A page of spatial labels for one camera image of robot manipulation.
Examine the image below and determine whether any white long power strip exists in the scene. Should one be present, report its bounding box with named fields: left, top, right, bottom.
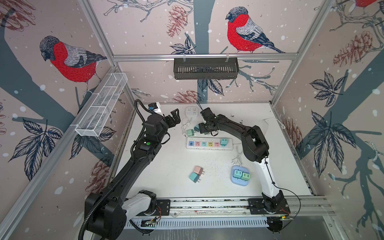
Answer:
left=186, top=137, right=234, bottom=151

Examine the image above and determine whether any light green plug adapter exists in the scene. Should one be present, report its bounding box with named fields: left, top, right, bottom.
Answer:
left=241, top=172, right=250, bottom=182

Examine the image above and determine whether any blue rounded power strip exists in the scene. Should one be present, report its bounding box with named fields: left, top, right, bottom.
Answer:
left=231, top=166, right=251, bottom=187

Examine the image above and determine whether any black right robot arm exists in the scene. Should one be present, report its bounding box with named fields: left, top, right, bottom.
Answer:
left=199, top=108, right=285, bottom=214

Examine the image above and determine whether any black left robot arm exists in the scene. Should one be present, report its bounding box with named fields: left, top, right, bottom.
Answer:
left=78, top=100, right=181, bottom=240

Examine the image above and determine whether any dark green plug adapter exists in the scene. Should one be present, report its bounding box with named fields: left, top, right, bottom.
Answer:
left=186, top=129, right=195, bottom=137

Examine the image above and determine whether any pink plug adapter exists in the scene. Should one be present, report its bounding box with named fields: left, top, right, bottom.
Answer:
left=194, top=166, right=205, bottom=176

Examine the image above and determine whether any white square power strip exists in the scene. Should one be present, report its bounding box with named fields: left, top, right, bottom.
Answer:
left=185, top=107, right=199, bottom=119

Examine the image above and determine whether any teal green front adapter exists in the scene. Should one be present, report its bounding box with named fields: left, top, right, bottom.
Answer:
left=189, top=172, right=201, bottom=183

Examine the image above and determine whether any white square strip cable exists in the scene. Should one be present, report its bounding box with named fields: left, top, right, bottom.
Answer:
left=180, top=117, right=193, bottom=136

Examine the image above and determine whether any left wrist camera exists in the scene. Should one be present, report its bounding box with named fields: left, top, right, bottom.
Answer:
left=148, top=102, right=163, bottom=116

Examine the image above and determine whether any black hanging wire basket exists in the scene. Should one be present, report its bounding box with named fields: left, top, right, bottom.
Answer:
left=174, top=58, right=239, bottom=80

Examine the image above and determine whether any white power strip cable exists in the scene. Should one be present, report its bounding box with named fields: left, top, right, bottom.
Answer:
left=232, top=116, right=286, bottom=142

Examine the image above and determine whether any white mesh wall shelf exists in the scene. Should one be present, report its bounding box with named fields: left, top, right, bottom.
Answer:
left=75, top=73, right=128, bottom=137

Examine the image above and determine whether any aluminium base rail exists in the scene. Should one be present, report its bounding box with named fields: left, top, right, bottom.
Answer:
left=132, top=196, right=335, bottom=230

